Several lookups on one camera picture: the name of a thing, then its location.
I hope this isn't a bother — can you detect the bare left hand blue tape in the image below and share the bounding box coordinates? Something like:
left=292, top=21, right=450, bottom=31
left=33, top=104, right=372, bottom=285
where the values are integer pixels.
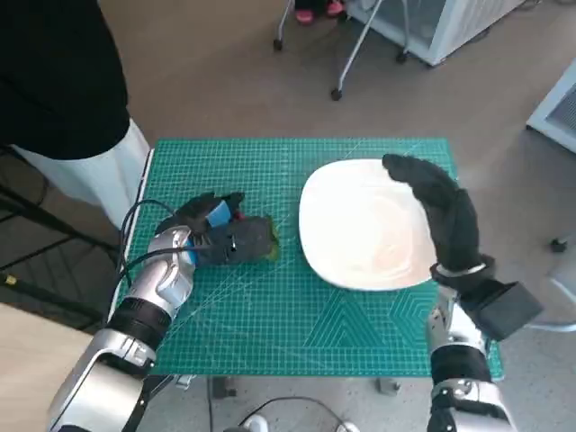
left=172, top=191, right=247, bottom=236

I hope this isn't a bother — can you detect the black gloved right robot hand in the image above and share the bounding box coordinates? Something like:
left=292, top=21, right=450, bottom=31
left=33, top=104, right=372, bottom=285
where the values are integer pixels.
left=381, top=153, right=482, bottom=274

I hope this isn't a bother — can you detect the red toy grapes green leaf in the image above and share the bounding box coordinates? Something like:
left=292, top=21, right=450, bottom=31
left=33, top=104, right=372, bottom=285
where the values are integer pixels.
left=234, top=213, right=281, bottom=264

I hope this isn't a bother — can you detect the white square plate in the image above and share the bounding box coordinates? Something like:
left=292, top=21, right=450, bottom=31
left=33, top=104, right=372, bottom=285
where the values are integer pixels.
left=298, top=157, right=440, bottom=293

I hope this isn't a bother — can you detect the grey chair base with caster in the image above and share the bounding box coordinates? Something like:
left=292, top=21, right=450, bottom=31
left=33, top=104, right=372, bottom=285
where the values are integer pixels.
left=535, top=234, right=576, bottom=332

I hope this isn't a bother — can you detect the green cutting mat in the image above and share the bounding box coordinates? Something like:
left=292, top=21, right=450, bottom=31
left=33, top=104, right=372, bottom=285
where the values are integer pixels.
left=121, top=137, right=505, bottom=380

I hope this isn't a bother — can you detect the white cabinet vent grille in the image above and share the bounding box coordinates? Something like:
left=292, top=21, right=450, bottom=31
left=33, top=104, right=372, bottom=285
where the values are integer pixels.
left=525, top=58, right=576, bottom=157

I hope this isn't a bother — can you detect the black metal rack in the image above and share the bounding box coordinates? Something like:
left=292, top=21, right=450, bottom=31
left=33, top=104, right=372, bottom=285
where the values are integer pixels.
left=0, top=143, right=122, bottom=326

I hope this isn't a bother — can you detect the standing person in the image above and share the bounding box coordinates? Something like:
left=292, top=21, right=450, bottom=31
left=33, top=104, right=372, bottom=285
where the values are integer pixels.
left=0, top=0, right=150, bottom=229

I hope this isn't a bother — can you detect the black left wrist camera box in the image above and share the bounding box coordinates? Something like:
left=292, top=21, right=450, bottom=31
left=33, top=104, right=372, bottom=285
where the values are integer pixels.
left=193, top=215, right=276, bottom=266

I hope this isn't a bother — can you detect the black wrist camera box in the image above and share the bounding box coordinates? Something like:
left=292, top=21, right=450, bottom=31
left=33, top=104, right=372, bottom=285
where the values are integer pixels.
left=461, top=279, right=545, bottom=341
left=193, top=215, right=276, bottom=266

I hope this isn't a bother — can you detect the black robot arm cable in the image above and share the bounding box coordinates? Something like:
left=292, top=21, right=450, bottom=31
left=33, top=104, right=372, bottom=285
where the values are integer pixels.
left=115, top=200, right=212, bottom=289

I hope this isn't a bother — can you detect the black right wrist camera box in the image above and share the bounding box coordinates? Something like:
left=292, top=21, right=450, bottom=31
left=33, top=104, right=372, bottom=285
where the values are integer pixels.
left=461, top=279, right=545, bottom=341

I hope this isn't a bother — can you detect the grey wheeled metal frame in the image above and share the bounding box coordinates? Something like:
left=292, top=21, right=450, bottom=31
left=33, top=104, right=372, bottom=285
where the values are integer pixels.
left=273, top=0, right=411, bottom=101

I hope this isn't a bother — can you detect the black floor cable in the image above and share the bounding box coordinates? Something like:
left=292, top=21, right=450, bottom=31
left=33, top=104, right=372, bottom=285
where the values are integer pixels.
left=236, top=394, right=359, bottom=432

